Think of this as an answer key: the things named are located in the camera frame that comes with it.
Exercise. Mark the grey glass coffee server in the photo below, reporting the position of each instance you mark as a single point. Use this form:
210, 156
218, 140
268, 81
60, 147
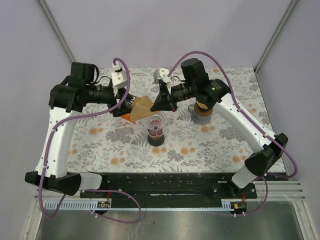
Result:
197, 119

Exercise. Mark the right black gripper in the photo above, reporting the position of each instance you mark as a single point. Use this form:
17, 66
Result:
166, 102

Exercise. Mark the clear plastic cup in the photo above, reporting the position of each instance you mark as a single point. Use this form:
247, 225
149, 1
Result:
155, 123

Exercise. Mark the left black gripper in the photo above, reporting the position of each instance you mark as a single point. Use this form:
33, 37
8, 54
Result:
125, 107

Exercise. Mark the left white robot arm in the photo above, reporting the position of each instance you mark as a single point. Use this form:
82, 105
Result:
78, 96

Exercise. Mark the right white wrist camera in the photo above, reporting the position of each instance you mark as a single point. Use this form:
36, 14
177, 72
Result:
162, 74

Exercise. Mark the aluminium frame post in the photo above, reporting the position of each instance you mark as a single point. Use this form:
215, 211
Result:
276, 34
57, 31

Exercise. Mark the brown bottle red cap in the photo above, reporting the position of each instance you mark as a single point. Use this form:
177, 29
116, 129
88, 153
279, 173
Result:
155, 137

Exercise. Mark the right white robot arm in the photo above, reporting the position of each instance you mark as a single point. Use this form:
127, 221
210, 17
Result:
267, 146

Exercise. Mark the white slotted cable duct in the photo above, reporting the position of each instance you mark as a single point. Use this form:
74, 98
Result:
91, 205

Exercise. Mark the brown paper coffee filter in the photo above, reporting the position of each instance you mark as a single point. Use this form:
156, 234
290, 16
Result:
201, 105

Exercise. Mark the right aluminium frame post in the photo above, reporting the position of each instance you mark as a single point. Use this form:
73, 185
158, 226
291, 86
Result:
276, 34

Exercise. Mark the left aluminium frame post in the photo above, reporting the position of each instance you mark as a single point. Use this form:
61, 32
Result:
57, 31

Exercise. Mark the round wooden dripper base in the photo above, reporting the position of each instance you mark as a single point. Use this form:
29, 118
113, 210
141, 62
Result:
202, 112

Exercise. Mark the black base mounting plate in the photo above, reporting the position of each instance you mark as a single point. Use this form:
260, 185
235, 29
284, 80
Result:
170, 190

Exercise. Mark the coffee filter paper box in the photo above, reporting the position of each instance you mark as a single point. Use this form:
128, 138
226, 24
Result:
128, 117

